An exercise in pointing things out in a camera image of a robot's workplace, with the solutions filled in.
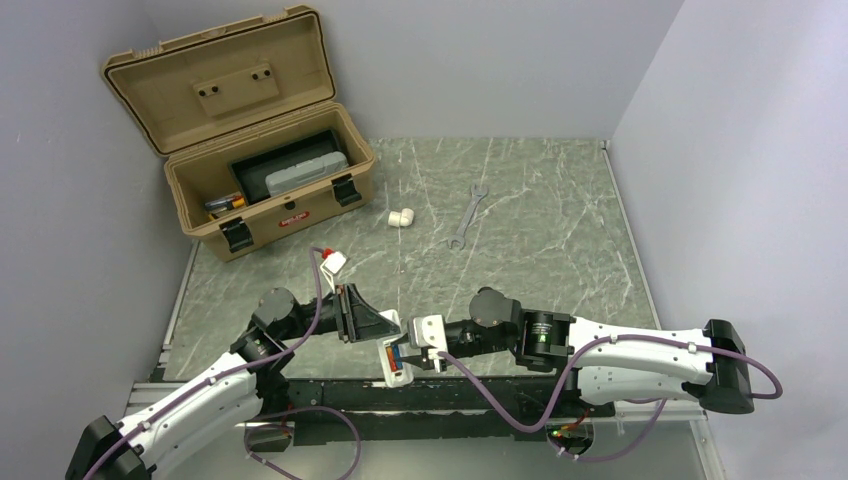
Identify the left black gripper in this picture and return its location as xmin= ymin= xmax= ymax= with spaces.
xmin=279 ymin=282 xmax=400 ymax=342

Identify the small blue battery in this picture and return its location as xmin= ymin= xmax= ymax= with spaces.
xmin=390 ymin=343 xmax=403 ymax=368

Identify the white remote control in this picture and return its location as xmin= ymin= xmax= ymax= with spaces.
xmin=377 ymin=310 xmax=414 ymax=388

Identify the orange red AA battery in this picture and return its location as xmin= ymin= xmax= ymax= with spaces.
xmin=385 ymin=345 xmax=400 ymax=373

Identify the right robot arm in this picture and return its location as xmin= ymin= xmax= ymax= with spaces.
xmin=378 ymin=287 xmax=754 ymax=415

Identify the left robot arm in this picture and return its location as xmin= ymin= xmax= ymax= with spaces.
xmin=65 ymin=284 xmax=401 ymax=479

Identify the white pvc elbow fitting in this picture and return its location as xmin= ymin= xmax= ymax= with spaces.
xmin=387 ymin=208 xmax=415 ymax=228

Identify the grey plastic case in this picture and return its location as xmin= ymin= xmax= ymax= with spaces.
xmin=265 ymin=151 xmax=348 ymax=196

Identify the silver open-end wrench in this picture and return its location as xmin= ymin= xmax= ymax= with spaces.
xmin=447 ymin=184 xmax=489 ymax=250

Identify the black tray in toolbox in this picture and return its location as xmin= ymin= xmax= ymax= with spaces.
xmin=229 ymin=129 xmax=348 ymax=204

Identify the tan plastic toolbox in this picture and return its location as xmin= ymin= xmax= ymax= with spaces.
xmin=102 ymin=5 xmax=376 ymax=262

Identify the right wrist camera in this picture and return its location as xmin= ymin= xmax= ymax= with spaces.
xmin=408 ymin=315 xmax=448 ymax=373

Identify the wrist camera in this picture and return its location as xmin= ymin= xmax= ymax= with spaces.
xmin=408 ymin=315 xmax=448 ymax=373
xmin=319 ymin=248 xmax=348 ymax=288

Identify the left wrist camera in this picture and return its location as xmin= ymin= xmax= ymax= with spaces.
xmin=319 ymin=248 xmax=348 ymax=288

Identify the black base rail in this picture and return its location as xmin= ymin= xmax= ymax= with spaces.
xmin=261 ymin=376 xmax=615 ymax=446

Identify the purple base cable loop left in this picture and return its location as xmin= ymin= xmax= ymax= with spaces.
xmin=243 ymin=407 xmax=364 ymax=480

